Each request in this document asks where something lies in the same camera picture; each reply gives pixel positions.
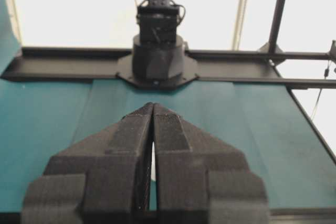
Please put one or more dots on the black table edge strip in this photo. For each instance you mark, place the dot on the black table edge strip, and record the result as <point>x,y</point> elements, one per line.
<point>315,127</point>

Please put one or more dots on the black aluminium frame rail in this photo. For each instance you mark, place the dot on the black aluminium frame rail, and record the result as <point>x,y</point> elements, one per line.
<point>65,61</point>

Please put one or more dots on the black frame post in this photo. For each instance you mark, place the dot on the black frame post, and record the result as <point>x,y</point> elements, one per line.
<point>279,11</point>

